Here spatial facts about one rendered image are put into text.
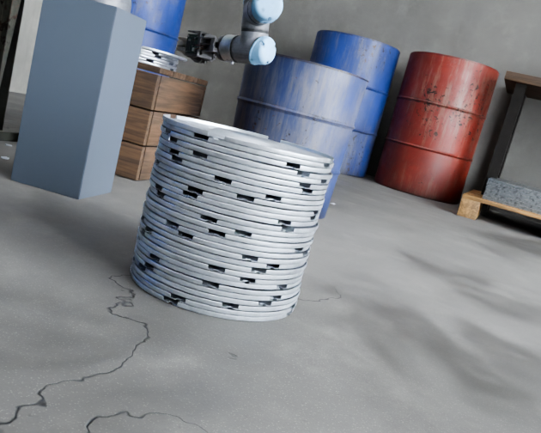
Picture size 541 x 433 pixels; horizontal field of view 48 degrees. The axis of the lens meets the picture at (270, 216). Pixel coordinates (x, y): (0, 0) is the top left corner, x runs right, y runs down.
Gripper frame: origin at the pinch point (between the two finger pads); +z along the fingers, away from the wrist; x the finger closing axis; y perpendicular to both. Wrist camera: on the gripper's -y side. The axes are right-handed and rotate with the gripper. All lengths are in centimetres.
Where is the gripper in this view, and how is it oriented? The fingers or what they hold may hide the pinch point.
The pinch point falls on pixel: (182, 46)
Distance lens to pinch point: 196.4
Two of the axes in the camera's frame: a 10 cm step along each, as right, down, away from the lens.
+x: -1.7, 9.8, 1.2
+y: -5.9, -0.1, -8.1
